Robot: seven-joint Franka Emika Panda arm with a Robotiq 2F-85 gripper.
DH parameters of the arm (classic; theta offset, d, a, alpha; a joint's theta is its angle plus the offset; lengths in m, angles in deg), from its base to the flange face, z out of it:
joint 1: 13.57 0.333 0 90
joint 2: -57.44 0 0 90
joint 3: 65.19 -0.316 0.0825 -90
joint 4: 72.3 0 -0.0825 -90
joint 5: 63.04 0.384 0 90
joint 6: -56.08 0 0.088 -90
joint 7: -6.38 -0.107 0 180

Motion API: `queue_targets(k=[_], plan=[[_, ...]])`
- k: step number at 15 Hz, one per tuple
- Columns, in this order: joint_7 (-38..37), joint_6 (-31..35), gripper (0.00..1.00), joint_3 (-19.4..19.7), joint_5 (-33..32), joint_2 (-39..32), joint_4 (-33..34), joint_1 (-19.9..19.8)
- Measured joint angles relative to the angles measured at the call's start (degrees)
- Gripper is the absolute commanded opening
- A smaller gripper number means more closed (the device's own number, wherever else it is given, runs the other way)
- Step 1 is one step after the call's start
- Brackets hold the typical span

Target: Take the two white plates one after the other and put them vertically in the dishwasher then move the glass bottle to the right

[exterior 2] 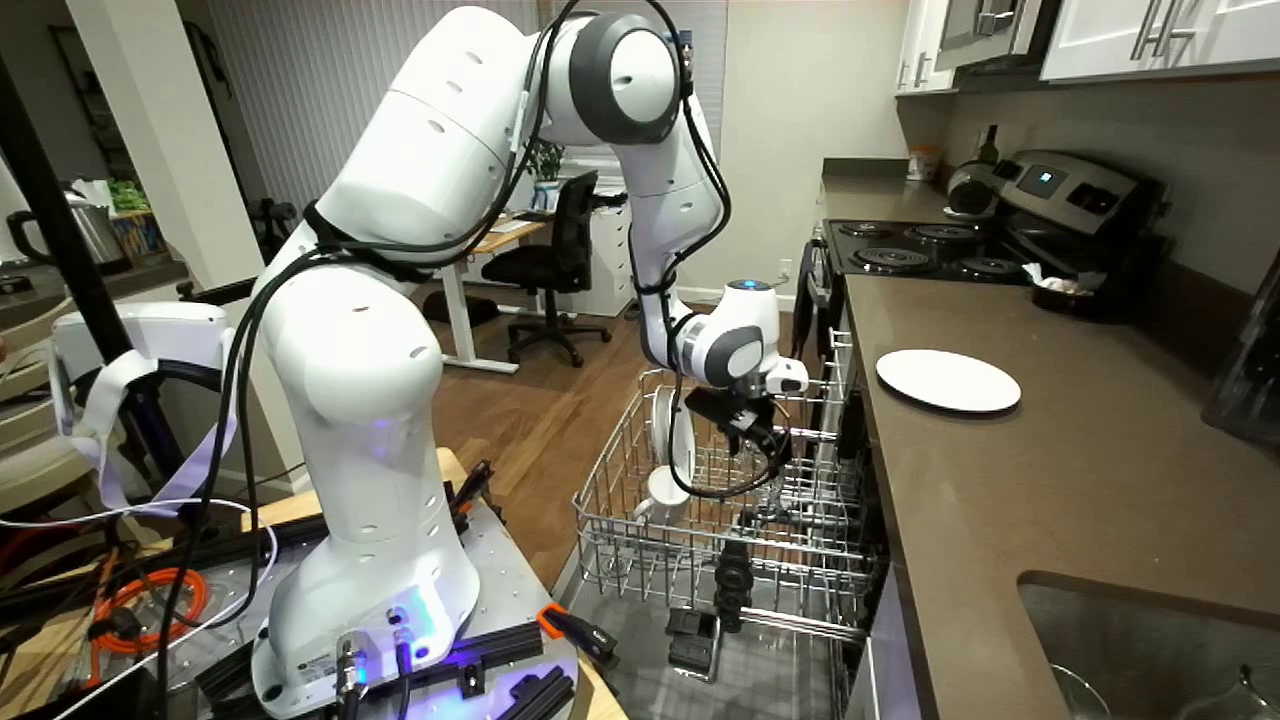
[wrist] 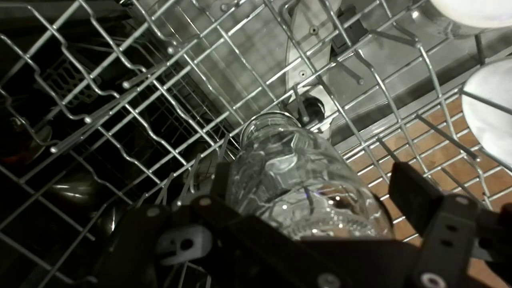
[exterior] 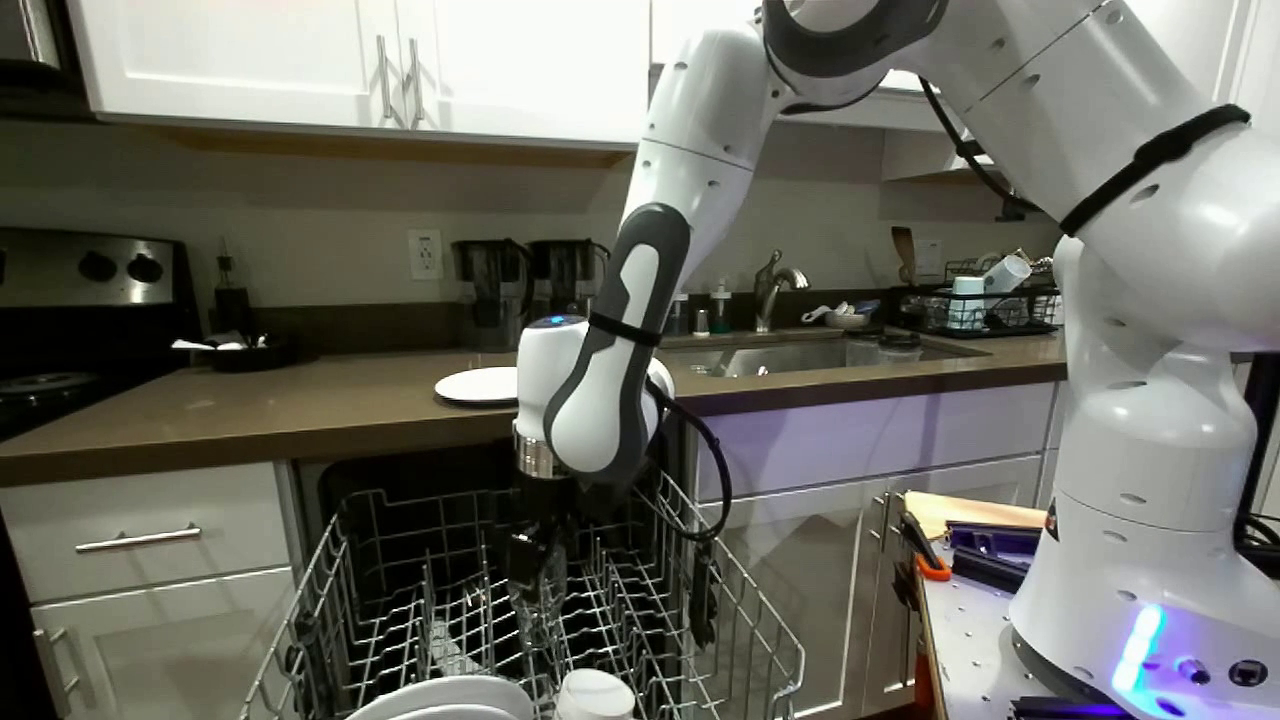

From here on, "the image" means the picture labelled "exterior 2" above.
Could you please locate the black tray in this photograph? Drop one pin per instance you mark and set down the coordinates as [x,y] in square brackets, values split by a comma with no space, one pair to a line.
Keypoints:
[1087,304]

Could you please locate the small black clamp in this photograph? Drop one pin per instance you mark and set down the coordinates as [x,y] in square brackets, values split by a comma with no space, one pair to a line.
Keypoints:
[469,490]

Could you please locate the black office chair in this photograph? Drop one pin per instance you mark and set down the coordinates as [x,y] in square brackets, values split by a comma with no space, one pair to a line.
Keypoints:
[567,261]

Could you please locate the narrow white upper cabinet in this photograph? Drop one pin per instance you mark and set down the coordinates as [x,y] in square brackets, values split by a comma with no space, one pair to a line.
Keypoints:
[920,45]

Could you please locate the black bar clamp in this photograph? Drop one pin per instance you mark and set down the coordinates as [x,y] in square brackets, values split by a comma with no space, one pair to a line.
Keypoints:
[502,651]
[542,698]

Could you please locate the metal robot mounting table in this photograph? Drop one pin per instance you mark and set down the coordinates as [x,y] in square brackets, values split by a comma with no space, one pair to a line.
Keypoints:
[514,562]

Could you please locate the black rack fitting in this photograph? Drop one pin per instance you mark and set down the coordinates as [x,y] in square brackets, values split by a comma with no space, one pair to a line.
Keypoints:
[732,576]

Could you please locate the black kettle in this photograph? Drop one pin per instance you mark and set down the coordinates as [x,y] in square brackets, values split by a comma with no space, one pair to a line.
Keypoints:
[974,192]

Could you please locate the black plastic block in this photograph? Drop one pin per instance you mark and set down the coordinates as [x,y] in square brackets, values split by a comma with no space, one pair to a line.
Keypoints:
[692,643]

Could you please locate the black orange clamp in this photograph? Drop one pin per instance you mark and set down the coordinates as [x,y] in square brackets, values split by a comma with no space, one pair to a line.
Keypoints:
[587,637]

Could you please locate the white mug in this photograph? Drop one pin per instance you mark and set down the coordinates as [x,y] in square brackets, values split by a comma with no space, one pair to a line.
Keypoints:
[664,490]

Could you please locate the cluttered bookshelf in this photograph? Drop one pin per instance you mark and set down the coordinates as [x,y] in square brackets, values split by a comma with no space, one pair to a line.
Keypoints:
[106,222]

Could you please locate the white crumpled paper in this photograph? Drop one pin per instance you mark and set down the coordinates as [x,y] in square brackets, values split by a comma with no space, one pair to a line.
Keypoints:
[1062,280]

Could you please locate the wooden board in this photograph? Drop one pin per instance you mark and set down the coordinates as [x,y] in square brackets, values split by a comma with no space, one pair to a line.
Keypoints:
[284,511]

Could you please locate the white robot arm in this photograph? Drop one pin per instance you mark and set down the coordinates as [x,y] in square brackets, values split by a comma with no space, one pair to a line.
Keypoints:
[360,363]

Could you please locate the dark range hood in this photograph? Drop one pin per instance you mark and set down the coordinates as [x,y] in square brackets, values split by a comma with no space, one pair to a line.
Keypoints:
[994,26]

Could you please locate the stainless dishwasher door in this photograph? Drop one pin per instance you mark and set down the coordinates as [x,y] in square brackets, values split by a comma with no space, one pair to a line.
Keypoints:
[785,684]

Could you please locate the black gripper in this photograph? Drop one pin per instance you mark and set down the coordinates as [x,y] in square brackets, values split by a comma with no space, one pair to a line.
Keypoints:
[750,418]

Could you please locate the clear wine glass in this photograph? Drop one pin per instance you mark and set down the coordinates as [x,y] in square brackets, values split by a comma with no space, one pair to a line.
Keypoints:
[762,512]

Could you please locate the white drawer unit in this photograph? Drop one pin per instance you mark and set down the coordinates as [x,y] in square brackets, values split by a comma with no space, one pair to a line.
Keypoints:
[609,267]

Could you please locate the white desk wooden top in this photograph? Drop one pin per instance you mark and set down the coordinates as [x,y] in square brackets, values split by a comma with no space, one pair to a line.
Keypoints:
[462,324]

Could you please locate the black stand pole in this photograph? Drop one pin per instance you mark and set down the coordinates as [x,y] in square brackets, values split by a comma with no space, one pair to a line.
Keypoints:
[67,235]

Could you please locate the steel kitchen sink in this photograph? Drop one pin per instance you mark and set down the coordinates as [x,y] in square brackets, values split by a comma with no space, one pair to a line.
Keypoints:
[1144,643]

